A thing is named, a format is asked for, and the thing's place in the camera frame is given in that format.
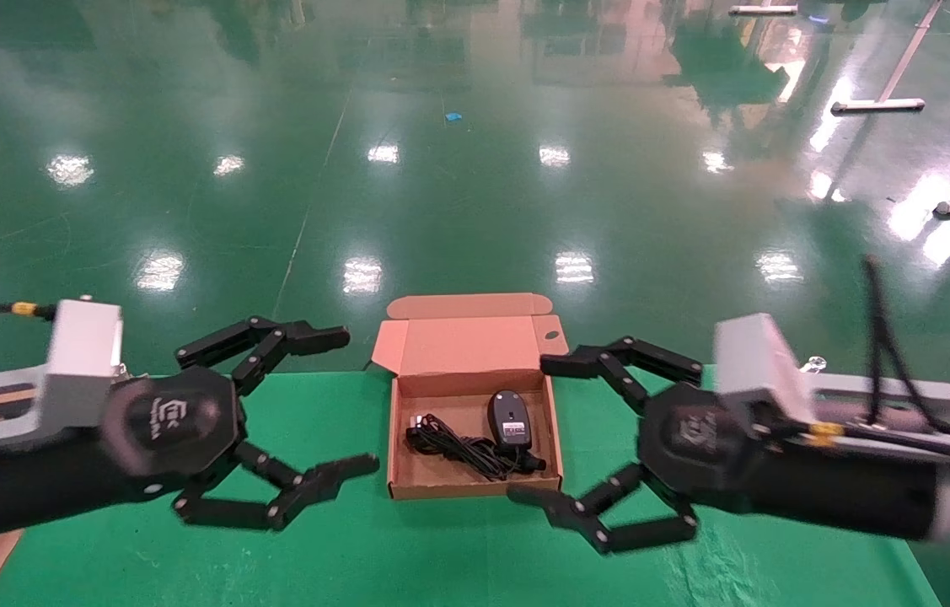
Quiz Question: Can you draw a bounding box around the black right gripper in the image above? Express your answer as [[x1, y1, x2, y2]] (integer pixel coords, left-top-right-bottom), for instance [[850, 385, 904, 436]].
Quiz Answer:
[[507, 335, 939, 556]]

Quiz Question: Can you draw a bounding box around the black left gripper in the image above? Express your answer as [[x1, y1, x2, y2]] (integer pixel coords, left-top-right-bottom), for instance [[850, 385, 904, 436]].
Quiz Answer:
[[0, 316, 381, 545]]

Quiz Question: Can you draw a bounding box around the open brown cardboard box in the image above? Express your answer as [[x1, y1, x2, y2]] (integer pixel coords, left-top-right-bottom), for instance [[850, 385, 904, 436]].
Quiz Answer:
[[371, 293, 570, 501]]

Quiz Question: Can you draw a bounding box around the green table cloth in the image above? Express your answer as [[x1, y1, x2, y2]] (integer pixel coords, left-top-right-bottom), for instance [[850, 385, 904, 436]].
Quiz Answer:
[[0, 364, 943, 607]]

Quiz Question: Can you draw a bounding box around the white table leg with pole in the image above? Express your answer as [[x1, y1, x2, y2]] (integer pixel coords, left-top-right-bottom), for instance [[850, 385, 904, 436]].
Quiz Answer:
[[831, 0, 945, 115]]

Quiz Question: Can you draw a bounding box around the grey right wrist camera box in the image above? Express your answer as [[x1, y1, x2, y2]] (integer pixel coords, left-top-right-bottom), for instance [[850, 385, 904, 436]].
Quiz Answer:
[[712, 314, 819, 427]]

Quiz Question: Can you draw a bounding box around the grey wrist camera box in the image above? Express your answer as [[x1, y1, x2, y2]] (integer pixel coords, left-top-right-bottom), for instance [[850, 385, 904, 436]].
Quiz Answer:
[[712, 314, 819, 427], [43, 297, 124, 432]]

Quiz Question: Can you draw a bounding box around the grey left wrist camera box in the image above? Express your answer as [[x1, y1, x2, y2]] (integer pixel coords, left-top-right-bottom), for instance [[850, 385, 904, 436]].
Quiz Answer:
[[43, 297, 124, 432]]

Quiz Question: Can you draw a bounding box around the grey right camera bracket plate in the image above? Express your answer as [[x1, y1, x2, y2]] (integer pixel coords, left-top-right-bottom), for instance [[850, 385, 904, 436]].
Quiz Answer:
[[808, 374, 950, 432]]

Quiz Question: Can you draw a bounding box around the right arm plain black cable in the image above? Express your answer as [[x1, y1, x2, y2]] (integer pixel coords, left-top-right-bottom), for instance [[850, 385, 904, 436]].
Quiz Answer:
[[861, 255, 950, 446]]

